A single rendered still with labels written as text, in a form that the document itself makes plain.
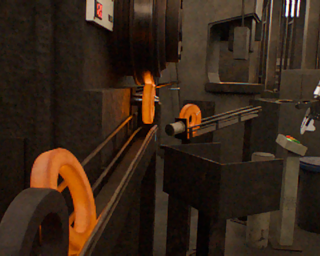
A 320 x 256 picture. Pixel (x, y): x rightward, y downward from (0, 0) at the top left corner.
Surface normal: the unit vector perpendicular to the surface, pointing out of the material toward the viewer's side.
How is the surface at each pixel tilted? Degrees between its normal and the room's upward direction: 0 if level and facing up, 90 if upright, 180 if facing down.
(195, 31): 90
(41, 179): 55
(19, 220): 37
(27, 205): 23
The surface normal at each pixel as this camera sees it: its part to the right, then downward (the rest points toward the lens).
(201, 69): -0.33, 0.11
